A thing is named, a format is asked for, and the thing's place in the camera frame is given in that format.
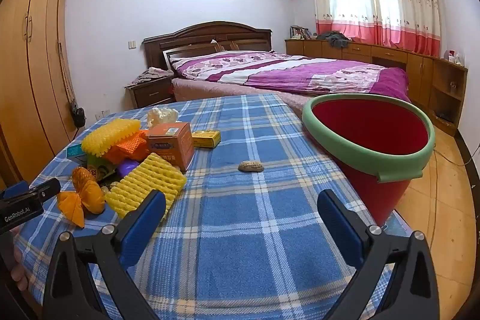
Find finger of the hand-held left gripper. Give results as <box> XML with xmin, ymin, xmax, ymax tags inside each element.
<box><xmin>0</xmin><ymin>178</ymin><xmax>61</xmax><ymax>210</ymax></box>

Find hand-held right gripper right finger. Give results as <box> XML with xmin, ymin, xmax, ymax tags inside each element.
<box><xmin>317</xmin><ymin>189</ymin><xmax>439</xmax><ymax>320</ymax></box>

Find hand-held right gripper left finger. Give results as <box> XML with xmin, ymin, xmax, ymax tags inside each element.
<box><xmin>42</xmin><ymin>189</ymin><xmax>167</xmax><ymax>320</ymax></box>

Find orange plastic bag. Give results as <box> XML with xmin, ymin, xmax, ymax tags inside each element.
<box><xmin>57</xmin><ymin>166</ymin><xmax>106</xmax><ymax>229</ymax></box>

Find orange foam fruit net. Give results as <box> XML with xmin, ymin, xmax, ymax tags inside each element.
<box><xmin>105</xmin><ymin>130</ymin><xmax>151</xmax><ymax>165</ymax></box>

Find red bucket with green rim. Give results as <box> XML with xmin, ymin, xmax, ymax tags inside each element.
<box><xmin>302</xmin><ymin>92</ymin><xmax>436</xmax><ymax>227</ymax></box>

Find person's left hand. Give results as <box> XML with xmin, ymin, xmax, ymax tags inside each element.
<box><xmin>10</xmin><ymin>226</ymin><xmax>30</xmax><ymax>292</ymax></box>

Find yellow foam fruit net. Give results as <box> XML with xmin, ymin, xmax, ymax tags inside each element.
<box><xmin>104</xmin><ymin>153</ymin><xmax>187</xmax><ymax>219</ymax></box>
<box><xmin>81</xmin><ymin>118</ymin><xmax>142</xmax><ymax>157</ymax></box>

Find purple plastic wrapper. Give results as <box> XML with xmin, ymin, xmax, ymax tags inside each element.
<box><xmin>119</xmin><ymin>160</ymin><xmax>141</xmax><ymax>178</ymax></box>

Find colourful snack packet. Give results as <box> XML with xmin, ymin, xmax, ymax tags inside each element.
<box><xmin>87</xmin><ymin>154</ymin><xmax>121</xmax><ymax>181</ymax></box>

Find orange cardboard box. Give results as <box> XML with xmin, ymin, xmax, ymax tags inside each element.
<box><xmin>146</xmin><ymin>122</ymin><xmax>196</xmax><ymax>171</ymax></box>

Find small black hanging bag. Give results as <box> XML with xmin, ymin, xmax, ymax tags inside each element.
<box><xmin>71</xmin><ymin>104</ymin><xmax>87</xmax><ymax>127</ymax></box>

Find blue plaid tablecloth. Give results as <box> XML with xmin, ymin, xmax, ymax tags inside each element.
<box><xmin>13</xmin><ymin>93</ymin><xmax>407</xmax><ymax>320</ymax></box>

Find small yellow cardboard box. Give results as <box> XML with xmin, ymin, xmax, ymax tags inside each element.
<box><xmin>192</xmin><ymin>130</ymin><xmax>222</xmax><ymax>149</ymax></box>

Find empty peanut shell half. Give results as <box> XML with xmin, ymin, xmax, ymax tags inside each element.
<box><xmin>238</xmin><ymin>160</ymin><xmax>264</xmax><ymax>173</ymax></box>

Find crumpled clear plastic wrap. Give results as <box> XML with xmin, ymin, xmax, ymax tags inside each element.
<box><xmin>147</xmin><ymin>107</ymin><xmax>180</xmax><ymax>129</ymax></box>

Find tall wooden wardrobe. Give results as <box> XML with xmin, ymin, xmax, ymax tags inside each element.
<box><xmin>0</xmin><ymin>0</ymin><xmax>81</xmax><ymax>186</ymax></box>

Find dark wooden nightstand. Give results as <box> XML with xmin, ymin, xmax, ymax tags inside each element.
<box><xmin>125</xmin><ymin>74</ymin><xmax>175</xmax><ymax>109</ymax></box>

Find pinkish brown bedspread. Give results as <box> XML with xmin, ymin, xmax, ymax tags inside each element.
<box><xmin>172</xmin><ymin>77</ymin><xmax>312</xmax><ymax>112</ymax></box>

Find crumpled floral cloth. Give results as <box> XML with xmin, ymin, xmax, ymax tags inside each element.
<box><xmin>125</xmin><ymin>67</ymin><xmax>174</xmax><ymax>87</ymax></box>

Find purple floral quilt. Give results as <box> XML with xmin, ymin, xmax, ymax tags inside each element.
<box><xmin>169</xmin><ymin>51</ymin><xmax>411</xmax><ymax>103</ymax></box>

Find long low wooden cabinet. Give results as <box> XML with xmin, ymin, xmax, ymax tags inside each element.
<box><xmin>285</xmin><ymin>37</ymin><xmax>469</xmax><ymax>136</ymax></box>

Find pink floral pillow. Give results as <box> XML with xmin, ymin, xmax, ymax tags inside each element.
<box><xmin>169</xmin><ymin>51</ymin><xmax>272</xmax><ymax>70</ymax></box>

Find grey clothes pile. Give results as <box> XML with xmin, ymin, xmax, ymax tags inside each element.
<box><xmin>317</xmin><ymin>31</ymin><xmax>355</xmax><ymax>49</ymax></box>

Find row of books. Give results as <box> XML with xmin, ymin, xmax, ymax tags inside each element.
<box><xmin>290</xmin><ymin>25</ymin><xmax>311</xmax><ymax>40</ymax></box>

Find dark wooden bed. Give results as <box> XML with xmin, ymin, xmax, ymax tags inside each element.
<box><xmin>142</xmin><ymin>21</ymin><xmax>411</xmax><ymax>111</ymax></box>

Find small toiletry jars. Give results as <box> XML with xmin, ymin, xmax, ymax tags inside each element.
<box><xmin>442</xmin><ymin>50</ymin><xmax>466</xmax><ymax>65</ymax></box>

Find cream and pink curtains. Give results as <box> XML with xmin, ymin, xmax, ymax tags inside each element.
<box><xmin>310</xmin><ymin>0</ymin><xmax>441</xmax><ymax>56</ymax></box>

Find thin floor cable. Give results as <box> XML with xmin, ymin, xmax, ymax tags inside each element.
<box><xmin>433</xmin><ymin>144</ymin><xmax>480</xmax><ymax>167</ymax></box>

